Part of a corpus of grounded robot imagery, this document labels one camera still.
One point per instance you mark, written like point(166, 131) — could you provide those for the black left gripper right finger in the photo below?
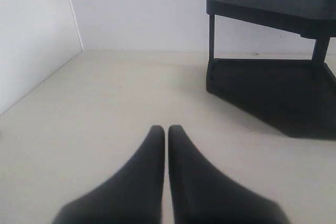
point(203, 194)

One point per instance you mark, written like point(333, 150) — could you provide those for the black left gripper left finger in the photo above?
point(132, 195)

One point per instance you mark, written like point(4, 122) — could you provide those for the black metal shelf rack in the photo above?
point(295, 96)

